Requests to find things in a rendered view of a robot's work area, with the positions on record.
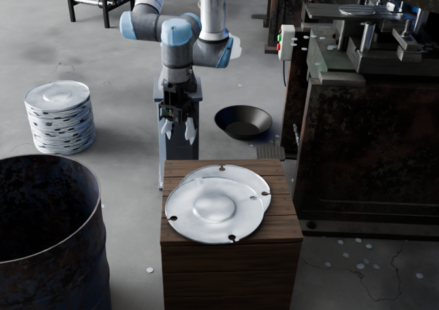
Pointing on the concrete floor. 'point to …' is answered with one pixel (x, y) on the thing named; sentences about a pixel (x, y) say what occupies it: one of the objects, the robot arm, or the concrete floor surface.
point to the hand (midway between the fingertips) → (181, 137)
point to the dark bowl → (243, 121)
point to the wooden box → (232, 250)
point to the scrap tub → (51, 235)
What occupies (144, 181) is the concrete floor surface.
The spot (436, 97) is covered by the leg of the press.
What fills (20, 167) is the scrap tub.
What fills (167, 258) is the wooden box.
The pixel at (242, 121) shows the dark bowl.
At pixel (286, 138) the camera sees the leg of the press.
